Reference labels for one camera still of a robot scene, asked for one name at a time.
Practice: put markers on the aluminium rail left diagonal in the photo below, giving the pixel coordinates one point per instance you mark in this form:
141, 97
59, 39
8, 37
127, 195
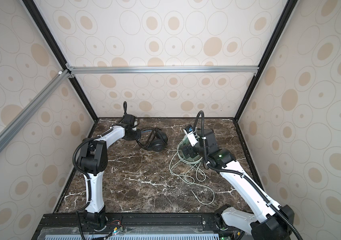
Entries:
25, 115

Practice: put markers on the black corner frame post left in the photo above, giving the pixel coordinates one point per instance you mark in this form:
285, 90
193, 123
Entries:
36, 16

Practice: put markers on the black corner frame post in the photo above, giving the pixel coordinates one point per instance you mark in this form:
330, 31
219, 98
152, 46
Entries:
36, 16
278, 31

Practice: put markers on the black blue gaming headphones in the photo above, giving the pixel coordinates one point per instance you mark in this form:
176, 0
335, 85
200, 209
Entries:
156, 142

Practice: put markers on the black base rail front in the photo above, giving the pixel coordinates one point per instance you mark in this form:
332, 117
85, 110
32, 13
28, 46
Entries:
138, 226

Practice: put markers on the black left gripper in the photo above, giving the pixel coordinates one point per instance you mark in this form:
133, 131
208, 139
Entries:
138, 136

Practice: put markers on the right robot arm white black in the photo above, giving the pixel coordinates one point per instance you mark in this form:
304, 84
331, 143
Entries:
268, 220

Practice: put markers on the black corner frame post right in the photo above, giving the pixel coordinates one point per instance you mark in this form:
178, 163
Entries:
278, 31

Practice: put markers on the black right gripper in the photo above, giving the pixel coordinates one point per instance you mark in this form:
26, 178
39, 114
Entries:
190, 150

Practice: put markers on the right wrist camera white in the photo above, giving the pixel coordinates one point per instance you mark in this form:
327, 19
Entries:
190, 135

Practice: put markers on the mint green headphones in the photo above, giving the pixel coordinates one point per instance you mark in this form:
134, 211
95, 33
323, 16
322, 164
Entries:
185, 141

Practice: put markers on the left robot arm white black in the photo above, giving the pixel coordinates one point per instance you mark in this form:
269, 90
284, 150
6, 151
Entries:
90, 158

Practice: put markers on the aluminium rail back horizontal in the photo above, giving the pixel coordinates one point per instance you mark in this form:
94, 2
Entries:
164, 70

